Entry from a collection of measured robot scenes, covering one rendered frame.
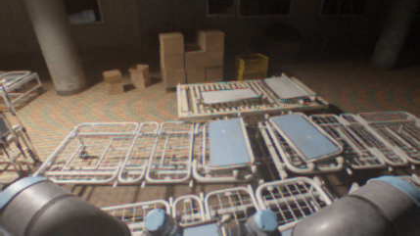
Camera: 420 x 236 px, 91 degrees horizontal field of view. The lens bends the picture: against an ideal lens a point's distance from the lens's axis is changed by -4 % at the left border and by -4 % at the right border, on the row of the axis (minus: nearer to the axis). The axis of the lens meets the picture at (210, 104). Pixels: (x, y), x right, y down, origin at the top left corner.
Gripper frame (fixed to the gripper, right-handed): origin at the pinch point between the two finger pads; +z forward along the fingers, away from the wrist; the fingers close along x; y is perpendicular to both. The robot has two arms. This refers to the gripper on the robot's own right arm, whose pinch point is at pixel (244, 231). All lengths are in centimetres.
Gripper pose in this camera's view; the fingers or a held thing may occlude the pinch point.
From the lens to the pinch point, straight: 132.0
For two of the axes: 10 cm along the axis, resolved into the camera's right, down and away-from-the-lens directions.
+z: -1.6, 6.1, 7.7
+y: 1.0, 7.9, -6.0
